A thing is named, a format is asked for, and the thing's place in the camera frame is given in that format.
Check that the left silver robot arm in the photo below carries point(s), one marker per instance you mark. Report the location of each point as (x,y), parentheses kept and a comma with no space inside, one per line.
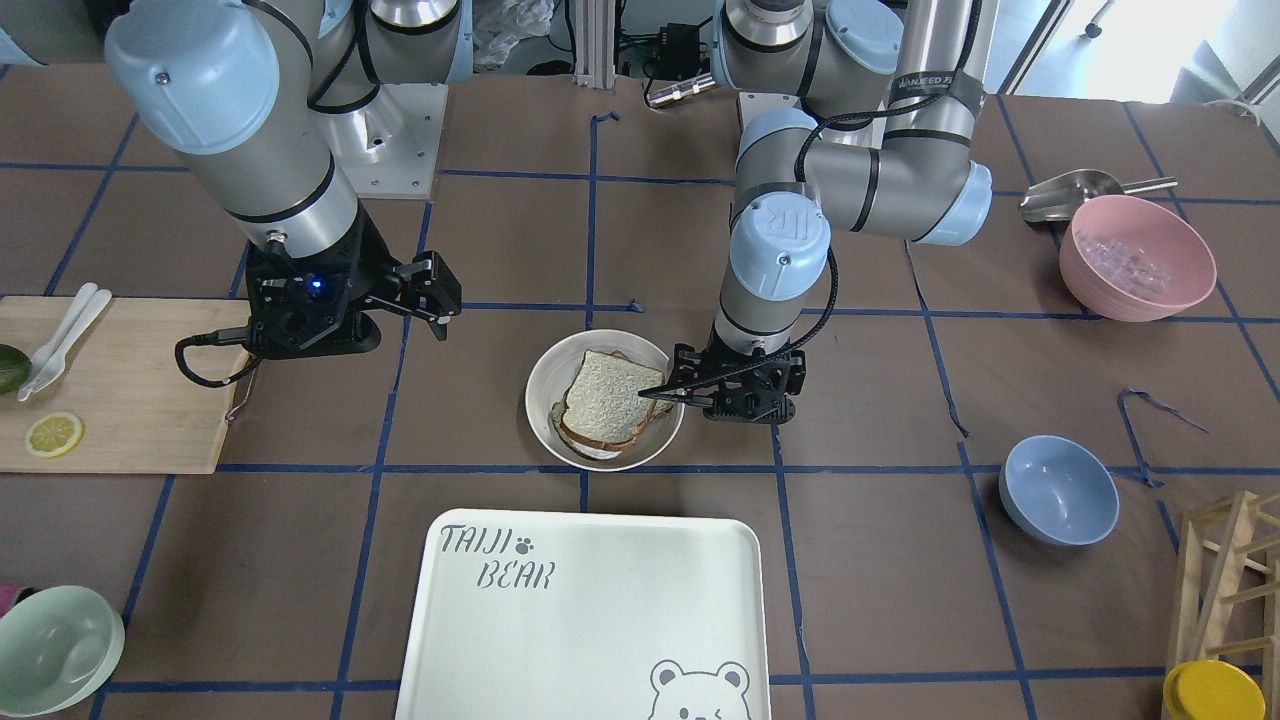
(849,62)

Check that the cream bear tray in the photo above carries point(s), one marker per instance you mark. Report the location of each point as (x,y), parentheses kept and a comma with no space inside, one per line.
(576,615)

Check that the pink cloth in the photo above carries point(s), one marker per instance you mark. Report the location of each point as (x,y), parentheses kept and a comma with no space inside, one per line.
(11,594)

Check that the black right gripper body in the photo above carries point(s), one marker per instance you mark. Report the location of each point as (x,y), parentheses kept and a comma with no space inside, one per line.
(366,262)

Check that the lemon half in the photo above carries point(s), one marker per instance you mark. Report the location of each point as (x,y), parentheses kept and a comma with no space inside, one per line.
(54,435)

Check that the wooden mug rack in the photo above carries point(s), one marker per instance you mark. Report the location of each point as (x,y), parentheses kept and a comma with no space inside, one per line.
(1227,558)

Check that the yellow mug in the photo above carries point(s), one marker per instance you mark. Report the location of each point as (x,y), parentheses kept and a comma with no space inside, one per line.
(1212,689)

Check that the blue bowl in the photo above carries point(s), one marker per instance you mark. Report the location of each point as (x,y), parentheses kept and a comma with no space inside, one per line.
(1058,492)

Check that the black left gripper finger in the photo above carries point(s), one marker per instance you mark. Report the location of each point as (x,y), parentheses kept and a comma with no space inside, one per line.
(676,391)

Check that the light green bowl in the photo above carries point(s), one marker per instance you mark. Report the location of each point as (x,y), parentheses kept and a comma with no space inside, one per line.
(57,648)

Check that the metal scoop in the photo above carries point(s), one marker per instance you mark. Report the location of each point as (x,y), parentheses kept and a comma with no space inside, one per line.
(1057,199)

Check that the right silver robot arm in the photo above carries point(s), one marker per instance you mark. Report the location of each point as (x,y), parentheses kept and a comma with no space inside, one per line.
(269,103)

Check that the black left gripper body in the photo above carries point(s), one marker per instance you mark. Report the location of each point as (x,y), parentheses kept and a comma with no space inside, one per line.
(684,371)

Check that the white plastic knife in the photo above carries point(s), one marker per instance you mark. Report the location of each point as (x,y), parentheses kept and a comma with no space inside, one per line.
(50,360)

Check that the green avocado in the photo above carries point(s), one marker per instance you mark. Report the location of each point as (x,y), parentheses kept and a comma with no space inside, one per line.
(15,368)

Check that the pink bowl with ice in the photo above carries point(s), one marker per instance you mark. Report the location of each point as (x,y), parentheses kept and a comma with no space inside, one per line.
(1130,260)

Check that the cream round plate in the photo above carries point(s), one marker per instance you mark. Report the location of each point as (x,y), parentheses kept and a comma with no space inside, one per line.
(551,378)

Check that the white bread slice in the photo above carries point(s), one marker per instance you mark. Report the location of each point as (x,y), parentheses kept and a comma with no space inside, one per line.
(610,400)

